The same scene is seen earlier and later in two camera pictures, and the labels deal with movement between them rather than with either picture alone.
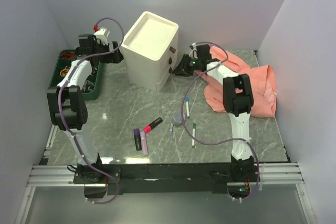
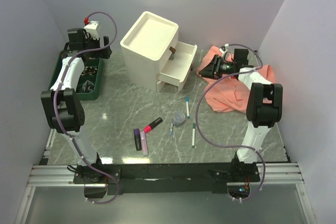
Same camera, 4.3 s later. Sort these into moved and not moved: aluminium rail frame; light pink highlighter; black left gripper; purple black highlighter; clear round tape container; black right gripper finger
Moved: black right gripper finger; black left gripper
Not moved: clear round tape container; purple black highlighter; aluminium rail frame; light pink highlighter
